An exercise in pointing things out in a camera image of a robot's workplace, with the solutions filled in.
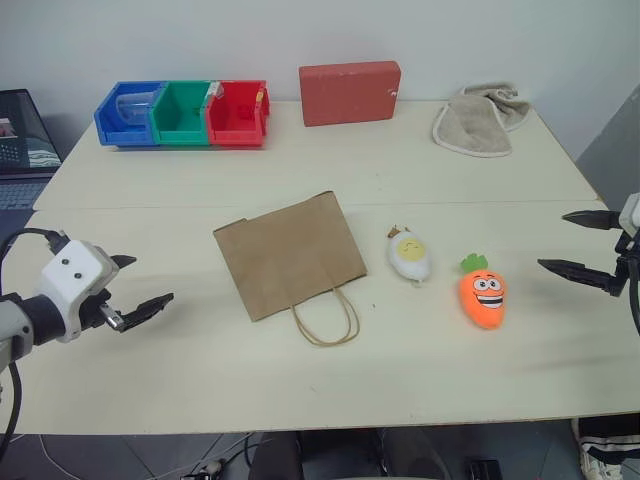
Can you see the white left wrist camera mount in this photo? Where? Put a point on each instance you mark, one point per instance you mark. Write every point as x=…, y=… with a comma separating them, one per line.
x=75, y=270

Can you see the brown paper bag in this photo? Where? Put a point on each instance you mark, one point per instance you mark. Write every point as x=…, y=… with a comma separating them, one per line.
x=285, y=260

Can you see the green storage bin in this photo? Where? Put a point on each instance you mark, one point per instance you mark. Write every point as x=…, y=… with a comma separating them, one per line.
x=180, y=135

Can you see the blue storage bin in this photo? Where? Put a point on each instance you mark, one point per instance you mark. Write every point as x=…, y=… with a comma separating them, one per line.
x=125, y=136

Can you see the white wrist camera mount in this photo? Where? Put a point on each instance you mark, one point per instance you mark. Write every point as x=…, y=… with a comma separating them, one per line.
x=632, y=212
x=75, y=270

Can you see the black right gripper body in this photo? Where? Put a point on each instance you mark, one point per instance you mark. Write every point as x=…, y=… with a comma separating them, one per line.
x=629, y=250

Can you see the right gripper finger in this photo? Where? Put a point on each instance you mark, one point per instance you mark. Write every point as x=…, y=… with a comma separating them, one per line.
x=595, y=220
x=585, y=276

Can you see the white egg plush toy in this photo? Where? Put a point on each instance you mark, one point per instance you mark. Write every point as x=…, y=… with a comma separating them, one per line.
x=407, y=262

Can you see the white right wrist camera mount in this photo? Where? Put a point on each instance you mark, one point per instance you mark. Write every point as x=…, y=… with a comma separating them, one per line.
x=632, y=212

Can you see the dark rounded robot base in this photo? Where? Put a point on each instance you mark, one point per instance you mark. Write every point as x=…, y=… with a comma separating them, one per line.
x=350, y=455

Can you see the open laptop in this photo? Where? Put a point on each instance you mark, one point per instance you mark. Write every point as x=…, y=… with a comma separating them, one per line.
x=20, y=135

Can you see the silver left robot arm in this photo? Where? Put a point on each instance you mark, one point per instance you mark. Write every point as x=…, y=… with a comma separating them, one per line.
x=15, y=325

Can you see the black white sneaker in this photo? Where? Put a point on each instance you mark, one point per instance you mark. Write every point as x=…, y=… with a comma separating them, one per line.
x=600, y=455

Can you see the beige towel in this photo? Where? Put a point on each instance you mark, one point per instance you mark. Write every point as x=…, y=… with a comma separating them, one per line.
x=470, y=127

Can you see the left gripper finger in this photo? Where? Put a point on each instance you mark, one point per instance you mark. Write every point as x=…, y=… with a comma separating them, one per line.
x=122, y=261
x=145, y=310

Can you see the red brick block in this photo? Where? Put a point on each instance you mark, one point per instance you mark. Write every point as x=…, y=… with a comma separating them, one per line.
x=350, y=95

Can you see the orange carrot plush toy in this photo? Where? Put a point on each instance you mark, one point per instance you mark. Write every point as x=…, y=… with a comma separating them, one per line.
x=482, y=305

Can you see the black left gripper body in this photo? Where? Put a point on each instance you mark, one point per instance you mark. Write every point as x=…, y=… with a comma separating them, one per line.
x=97, y=312

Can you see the red storage bin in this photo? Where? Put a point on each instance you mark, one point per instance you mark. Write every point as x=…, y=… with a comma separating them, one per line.
x=232, y=135

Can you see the clear plastic cup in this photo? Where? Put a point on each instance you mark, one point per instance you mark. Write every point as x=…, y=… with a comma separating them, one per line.
x=132, y=107

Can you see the clear plastic packet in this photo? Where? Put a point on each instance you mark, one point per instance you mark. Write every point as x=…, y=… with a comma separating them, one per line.
x=214, y=94

